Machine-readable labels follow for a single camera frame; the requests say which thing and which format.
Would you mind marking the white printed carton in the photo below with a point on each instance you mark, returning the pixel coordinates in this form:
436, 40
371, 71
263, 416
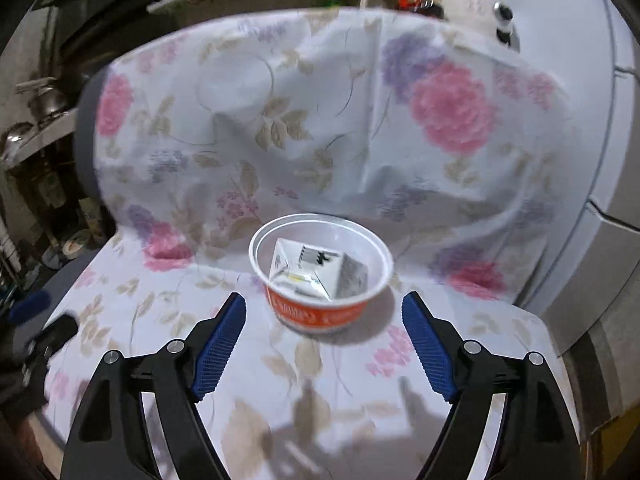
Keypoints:
290, 260

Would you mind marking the floral chair cloth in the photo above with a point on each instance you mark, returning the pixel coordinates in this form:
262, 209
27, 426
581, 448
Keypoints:
325, 135

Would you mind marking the white rice cooker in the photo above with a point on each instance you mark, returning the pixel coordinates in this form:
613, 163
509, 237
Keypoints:
475, 0

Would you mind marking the metal kettle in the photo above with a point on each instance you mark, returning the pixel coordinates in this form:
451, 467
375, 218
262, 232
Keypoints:
45, 102

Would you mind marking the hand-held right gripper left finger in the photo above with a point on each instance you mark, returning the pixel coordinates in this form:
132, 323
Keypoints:
217, 350

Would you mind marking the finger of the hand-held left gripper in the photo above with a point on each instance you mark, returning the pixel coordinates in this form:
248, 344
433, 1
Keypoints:
30, 306
55, 334

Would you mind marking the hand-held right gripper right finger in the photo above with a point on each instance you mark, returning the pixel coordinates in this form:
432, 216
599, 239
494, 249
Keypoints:
430, 350

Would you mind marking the grey chair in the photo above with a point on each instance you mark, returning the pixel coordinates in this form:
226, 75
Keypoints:
85, 130

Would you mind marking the white bowl with orange band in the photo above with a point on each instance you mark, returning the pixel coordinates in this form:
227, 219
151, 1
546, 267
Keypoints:
310, 317

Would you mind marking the metal pot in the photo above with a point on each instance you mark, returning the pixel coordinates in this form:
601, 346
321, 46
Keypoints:
19, 136

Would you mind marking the grey refrigerator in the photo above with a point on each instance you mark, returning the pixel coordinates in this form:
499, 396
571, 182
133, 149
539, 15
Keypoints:
575, 20

